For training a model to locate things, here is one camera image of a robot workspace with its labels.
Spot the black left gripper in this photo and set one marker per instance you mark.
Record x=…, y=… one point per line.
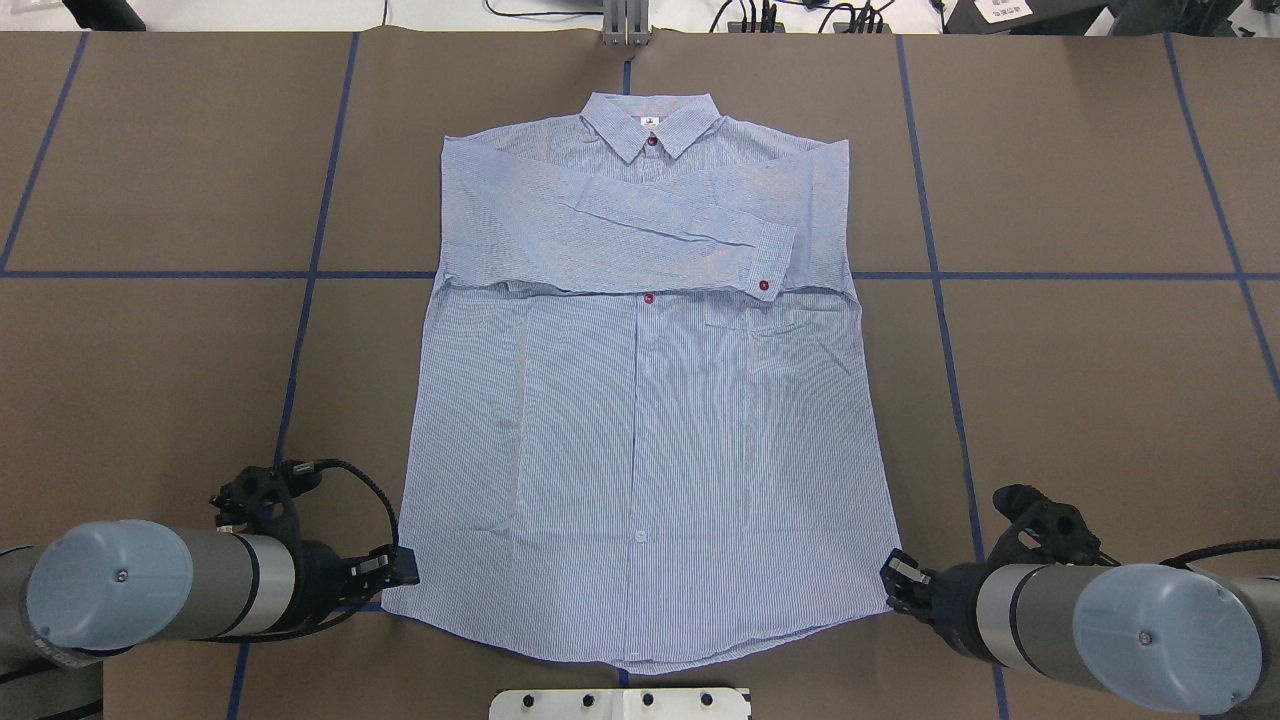
x=322, y=578

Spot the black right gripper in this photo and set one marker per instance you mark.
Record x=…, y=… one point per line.
x=955, y=592

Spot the light blue striped shirt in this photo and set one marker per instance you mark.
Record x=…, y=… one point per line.
x=643, y=433

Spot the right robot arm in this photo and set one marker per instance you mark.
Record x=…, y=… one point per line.
x=1179, y=641

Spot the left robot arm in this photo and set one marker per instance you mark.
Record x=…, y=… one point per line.
x=108, y=586

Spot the white central robot pedestal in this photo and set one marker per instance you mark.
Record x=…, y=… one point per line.
x=624, y=703

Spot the aluminium frame post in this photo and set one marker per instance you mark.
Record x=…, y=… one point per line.
x=626, y=23

